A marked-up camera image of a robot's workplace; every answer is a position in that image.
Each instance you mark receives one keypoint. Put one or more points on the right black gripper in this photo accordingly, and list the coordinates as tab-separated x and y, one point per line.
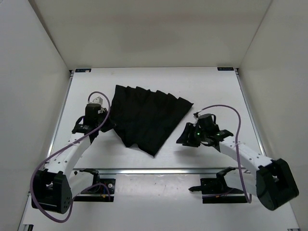
186	138

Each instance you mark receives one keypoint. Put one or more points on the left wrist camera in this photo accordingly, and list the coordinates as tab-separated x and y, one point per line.
98	100

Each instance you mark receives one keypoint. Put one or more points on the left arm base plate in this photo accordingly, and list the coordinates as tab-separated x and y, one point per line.
101	191

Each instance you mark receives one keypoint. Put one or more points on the blue corner label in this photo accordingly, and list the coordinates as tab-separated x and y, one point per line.
225	68
82	70

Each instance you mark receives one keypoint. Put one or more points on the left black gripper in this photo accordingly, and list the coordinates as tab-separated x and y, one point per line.
110	125

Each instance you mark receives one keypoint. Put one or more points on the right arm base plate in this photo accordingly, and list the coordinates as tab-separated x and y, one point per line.
215	190

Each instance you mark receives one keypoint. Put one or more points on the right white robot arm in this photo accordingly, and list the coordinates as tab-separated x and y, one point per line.
271	181

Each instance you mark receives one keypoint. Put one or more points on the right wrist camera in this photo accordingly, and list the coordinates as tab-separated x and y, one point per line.
198	115

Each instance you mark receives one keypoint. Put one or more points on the left blue corner label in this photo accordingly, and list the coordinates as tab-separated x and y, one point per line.
82	70

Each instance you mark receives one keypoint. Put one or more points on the aluminium front rail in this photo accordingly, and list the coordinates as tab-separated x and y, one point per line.
157	171

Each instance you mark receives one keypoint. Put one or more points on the right blue corner label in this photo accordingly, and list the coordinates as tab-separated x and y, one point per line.
225	68

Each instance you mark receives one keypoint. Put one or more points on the black pleated skirt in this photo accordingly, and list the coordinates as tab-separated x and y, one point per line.
146	118

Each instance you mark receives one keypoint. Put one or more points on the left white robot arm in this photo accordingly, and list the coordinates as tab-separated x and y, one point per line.
54	187

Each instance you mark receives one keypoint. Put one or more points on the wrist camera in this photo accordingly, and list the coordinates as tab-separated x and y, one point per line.
198	115
98	100

